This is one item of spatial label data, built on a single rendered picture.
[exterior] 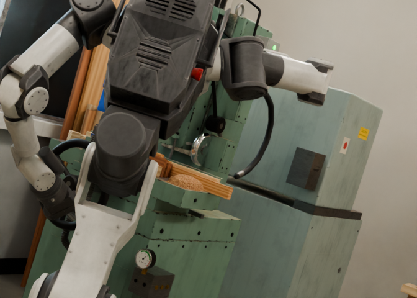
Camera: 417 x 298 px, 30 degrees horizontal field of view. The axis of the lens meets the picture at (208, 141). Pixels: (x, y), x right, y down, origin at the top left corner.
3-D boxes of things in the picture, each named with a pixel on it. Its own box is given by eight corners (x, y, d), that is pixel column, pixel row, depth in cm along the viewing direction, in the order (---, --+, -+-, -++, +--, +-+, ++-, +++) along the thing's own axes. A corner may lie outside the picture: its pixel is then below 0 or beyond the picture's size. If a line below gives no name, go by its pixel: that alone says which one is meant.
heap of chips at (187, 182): (162, 180, 250) (165, 169, 249) (185, 184, 262) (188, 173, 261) (184, 189, 245) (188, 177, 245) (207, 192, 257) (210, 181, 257)
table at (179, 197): (26, 150, 267) (31, 133, 267) (83, 159, 293) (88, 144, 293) (163, 206, 236) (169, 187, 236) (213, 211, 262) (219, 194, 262)
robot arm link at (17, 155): (32, 189, 215) (20, 154, 206) (17, 172, 221) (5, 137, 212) (53, 178, 218) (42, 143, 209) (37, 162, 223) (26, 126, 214)
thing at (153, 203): (64, 173, 270) (67, 162, 270) (102, 179, 288) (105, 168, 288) (153, 210, 249) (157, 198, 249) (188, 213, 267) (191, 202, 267)
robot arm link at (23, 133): (28, 158, 205) (10, 102, 192) (4, 143, 210) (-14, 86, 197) (59, 137, 210) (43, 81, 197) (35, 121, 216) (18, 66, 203)
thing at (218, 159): (197, 164, 280) (206, 133, 280) (206, 166, 286) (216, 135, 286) (218, 172, 275) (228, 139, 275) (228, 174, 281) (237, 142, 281)
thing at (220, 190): (105, 153, 281) (108, 142, 281) (108, 153, 283) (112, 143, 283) (226, 199, 254) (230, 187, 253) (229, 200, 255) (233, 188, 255)
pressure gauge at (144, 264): (130, 270, 243) (138, 245, 242) (137, 270, 246) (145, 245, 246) (146, 277, 239) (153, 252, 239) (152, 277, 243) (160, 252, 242)
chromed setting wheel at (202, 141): (184, 162, 273) (195, 129, 273) (202, 166, 284) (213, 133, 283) (191, 165, 271) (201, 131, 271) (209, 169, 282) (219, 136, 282)
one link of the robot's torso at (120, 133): (139, 166, 170) (164, 97, 177) (83, 148, 170) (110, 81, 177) (137, 207, 196) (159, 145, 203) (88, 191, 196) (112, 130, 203)
